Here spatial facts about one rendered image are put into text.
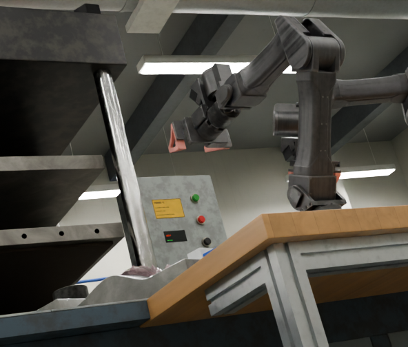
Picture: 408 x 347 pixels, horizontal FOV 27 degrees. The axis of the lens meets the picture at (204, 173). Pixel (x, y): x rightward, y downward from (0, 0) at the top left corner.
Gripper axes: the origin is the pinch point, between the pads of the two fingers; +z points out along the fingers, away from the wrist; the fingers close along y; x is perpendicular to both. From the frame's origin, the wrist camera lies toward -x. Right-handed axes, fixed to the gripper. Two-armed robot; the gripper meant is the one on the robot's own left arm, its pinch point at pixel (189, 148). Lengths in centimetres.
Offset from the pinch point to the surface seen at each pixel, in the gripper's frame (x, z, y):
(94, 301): 33.2, 3.7, 30.3
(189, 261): 35.4, -21.8, 21.6
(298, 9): -244, 240, -291
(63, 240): -6, 69, 6
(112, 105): -48, 61, -17
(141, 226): -6, 62, -17
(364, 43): -319, 373, -496
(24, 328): 43, -17, 53
